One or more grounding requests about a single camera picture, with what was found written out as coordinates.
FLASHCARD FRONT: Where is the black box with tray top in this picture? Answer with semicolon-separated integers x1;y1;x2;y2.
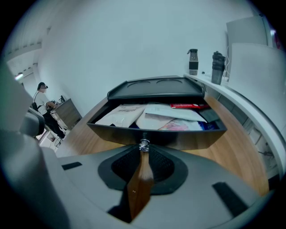
106;75;206;101

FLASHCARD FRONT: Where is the black drawer with metal knob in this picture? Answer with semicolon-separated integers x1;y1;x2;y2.
86;96;228;151

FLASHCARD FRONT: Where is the blue packet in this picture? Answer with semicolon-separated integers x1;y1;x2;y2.
198;120;219;131

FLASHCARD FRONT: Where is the dark ribbed bottle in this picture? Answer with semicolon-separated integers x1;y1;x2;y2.
211;51;226;85

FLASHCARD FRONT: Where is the wooden cabinet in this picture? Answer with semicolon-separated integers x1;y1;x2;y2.
55;98;83;130

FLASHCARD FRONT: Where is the white shelf unit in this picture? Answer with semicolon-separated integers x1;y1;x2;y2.
183;72;286;179

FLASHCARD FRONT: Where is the colourful printed packet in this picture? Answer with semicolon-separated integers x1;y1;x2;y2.
159;118;207;131

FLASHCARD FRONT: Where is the dark bottle with black band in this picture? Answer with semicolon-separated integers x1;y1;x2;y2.
187;48;199;76

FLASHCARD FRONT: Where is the pale pink packet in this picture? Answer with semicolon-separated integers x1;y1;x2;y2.
135;113;177;130

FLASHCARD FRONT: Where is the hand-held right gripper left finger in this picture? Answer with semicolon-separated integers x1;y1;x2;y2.
57;144;142;229

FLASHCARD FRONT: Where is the white paper packet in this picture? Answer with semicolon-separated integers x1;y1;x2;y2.
143;103;207;123

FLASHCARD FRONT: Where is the grey board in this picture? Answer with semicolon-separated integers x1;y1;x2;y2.
226;15;269;48

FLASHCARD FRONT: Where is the white cable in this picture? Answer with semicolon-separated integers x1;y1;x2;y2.
225;46;231;78

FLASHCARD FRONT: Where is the red packet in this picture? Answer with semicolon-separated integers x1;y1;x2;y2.
169;102;210;110

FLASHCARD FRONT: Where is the large white board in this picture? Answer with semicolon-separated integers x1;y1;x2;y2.
227;42;286;117

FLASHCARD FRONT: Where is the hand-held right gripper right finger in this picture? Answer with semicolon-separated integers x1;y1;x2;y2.
130;144;276;229

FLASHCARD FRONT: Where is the white plastic packet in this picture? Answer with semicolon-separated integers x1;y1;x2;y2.
95;104;147;128

